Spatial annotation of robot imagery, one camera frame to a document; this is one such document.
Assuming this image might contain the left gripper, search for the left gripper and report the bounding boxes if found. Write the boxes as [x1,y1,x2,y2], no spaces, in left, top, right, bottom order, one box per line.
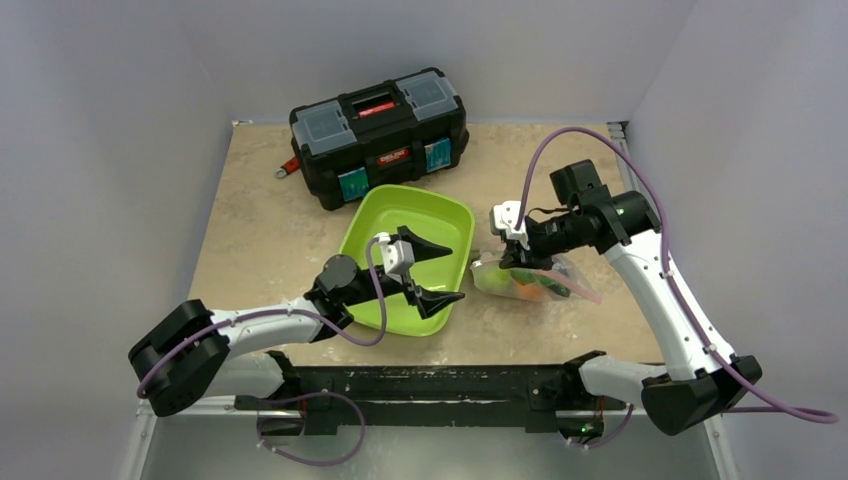
[341,228,462,317]

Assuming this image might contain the clear zip top bag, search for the clear zip top bag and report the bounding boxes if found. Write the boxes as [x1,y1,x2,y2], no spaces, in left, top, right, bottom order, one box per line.
[470,251,603,304]

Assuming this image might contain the orange fake fruit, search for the orange fake fruit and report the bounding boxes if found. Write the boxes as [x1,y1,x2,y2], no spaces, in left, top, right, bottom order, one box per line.
[515,282,547,301]

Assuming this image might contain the green fake apple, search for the green fake apple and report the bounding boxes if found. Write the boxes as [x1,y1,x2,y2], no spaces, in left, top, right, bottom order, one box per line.
[474,265,512,295]

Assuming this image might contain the green plastic tray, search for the green plastic tray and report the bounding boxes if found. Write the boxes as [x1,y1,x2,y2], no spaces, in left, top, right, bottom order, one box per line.
[339,185,475,337]

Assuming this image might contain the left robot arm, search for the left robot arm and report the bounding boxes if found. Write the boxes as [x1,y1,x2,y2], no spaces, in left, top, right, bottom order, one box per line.
[128,225,464,417]

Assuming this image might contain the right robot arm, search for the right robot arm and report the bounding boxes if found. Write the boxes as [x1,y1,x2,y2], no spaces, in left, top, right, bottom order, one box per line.
[489,160,762,436]

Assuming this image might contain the black plastic toolbox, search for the black plastic toolbox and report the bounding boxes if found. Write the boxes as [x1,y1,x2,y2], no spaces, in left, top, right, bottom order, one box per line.
[289,67,470,211]

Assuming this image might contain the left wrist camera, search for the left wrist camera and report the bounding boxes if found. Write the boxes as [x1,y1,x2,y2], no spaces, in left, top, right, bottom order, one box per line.
[376,232,415,282]

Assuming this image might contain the aluminium frame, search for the aluminium frame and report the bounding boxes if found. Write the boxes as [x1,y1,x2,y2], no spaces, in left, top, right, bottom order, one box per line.
[125,120,740,480]

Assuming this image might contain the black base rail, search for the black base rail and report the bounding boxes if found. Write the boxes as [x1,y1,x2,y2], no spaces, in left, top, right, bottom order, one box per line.
[234,364,626,436]

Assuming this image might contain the red handled tool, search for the red handled tool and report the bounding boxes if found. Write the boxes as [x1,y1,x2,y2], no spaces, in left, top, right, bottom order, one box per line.
[275,157,300,179]

